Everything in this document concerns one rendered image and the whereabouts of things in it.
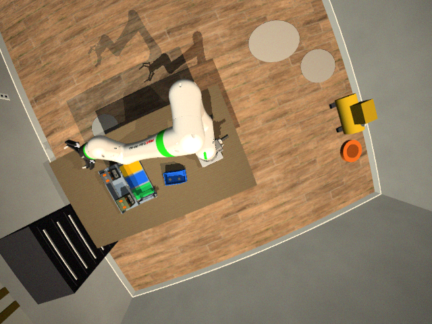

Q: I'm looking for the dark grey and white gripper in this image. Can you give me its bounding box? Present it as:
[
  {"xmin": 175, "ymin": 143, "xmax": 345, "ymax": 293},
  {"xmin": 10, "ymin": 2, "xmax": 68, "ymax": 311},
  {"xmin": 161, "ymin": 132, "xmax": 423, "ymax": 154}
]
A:
[{"xmin": 64, "ymin": 140, "xmax": 96, "ymax": 170}]

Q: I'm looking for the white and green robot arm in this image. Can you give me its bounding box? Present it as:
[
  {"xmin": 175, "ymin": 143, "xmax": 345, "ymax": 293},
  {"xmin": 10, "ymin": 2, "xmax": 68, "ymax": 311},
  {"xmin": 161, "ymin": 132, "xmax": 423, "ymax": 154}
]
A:
[{"xmin": 80, "ymin": 79, "xmax": 229, "ymax": 165}]

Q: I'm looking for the blue bin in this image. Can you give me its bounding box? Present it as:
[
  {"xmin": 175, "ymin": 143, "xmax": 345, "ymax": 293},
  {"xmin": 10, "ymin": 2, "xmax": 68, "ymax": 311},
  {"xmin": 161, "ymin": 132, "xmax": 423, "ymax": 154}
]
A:
[{"xmin": 163, "ymin": 169, "xmax": 187, "ymax": 186}]

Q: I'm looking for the grey shelf rack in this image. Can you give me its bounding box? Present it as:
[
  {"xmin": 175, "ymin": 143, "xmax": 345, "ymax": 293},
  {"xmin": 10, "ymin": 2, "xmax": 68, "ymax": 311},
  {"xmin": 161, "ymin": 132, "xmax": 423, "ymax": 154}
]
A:
[{"xmin": 98, "ymin": 161, "xmax": 157, "ymax": 214}]

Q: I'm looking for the dark grey tool case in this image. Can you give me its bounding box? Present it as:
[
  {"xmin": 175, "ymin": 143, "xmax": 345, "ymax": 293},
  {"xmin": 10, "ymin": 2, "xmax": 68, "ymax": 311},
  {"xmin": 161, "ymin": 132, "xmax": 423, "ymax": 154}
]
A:
[{"xmin": 100, "ymin": 168, "xmax": 121, "ymax": 184}]

